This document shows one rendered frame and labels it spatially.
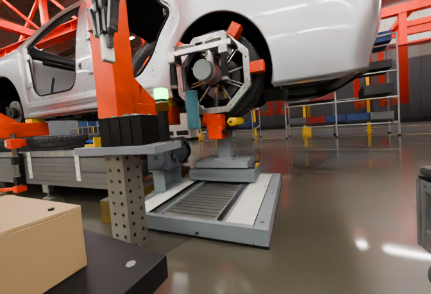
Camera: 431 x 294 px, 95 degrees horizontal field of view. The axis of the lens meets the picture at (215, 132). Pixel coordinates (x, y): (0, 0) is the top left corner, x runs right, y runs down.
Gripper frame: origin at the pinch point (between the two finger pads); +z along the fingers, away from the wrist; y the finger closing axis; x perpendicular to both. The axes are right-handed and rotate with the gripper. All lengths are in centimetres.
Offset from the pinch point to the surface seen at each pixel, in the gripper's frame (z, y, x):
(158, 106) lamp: 13.4, -5.1, 21.0
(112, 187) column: 44, -30, 15
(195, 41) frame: -40, -26, 82
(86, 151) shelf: 27.9, -37.5, 10.0
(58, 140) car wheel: 17, -159, 46
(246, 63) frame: -18, 5, 93
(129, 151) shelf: 29.4, -14.6, 13.7
